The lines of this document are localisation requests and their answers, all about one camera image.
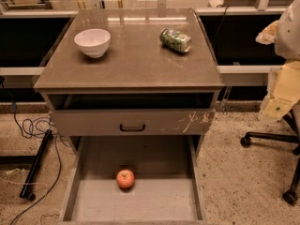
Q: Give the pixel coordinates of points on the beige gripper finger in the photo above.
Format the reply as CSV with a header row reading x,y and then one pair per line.
x,y
283,92
267,35

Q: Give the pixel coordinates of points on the red apple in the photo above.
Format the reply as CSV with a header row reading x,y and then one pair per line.
x,y
125,178

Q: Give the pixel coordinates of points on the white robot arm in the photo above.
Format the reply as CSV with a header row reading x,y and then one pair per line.
x,y
287,38

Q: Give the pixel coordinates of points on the open middle drawer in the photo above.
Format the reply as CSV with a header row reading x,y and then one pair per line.
x,y
166,190

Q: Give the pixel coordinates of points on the grey drawer cabinet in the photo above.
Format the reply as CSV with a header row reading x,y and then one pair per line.
x,y
137,72

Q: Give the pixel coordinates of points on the green soda can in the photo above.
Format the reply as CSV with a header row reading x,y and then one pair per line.
x,y
175,40

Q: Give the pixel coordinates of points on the white ceramic bowl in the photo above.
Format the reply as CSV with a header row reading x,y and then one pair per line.
x,y
93,42

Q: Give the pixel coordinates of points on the black metal floor bar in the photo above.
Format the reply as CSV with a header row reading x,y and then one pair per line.
x,y
26,192

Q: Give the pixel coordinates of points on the top drawer with black handle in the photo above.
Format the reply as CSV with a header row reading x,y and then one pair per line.
x,y
133,122

